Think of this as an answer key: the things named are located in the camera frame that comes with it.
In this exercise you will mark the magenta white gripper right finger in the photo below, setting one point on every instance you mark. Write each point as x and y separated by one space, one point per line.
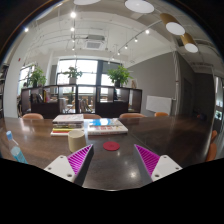
153 167

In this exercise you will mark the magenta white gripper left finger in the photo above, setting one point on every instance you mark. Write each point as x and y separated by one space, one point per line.
73 167

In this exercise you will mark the clear plastic water bottle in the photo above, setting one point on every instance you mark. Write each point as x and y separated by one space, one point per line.
15 149

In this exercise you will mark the cream ceramic cup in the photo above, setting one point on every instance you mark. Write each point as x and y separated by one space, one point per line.
76 140

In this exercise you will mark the stack of books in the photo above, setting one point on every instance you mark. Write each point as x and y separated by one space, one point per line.
65 123

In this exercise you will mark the flat book blue cover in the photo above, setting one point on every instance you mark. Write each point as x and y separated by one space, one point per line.
106 126

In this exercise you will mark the orange chair far right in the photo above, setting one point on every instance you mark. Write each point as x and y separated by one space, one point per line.
159 114

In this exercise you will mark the orange chair right middle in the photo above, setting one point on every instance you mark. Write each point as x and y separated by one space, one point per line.
131 115

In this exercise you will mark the orange chair at right edge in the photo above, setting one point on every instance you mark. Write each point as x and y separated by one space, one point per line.
212 147

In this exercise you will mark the orange chair far left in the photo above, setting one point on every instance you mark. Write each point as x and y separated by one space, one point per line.
33 116

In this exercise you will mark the dark wooden shelf unit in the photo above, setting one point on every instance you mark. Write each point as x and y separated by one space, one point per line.
105 101

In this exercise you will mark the middle potted plant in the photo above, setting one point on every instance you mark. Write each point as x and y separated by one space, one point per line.
73 74

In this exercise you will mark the potted plant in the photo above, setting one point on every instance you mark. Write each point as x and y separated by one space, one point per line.
119 76
73 74
36 77

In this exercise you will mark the left potted plant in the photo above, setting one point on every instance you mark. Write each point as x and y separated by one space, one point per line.
36 77

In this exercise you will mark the right potted plant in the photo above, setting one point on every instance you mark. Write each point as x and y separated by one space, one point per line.
119 76

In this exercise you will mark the ceiling air conditioner unit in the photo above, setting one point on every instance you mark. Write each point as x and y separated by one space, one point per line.
94 42

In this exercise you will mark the gold white pendant lamp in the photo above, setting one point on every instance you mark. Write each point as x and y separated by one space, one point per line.
171 24
189 43

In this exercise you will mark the round white ceiling lamp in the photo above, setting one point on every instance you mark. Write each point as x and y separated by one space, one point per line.
139 6

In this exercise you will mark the white board on wall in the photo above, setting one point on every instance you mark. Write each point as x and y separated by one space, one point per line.
158 104

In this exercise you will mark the bookshelf at left wall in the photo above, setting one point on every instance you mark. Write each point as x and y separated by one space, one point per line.
3 74

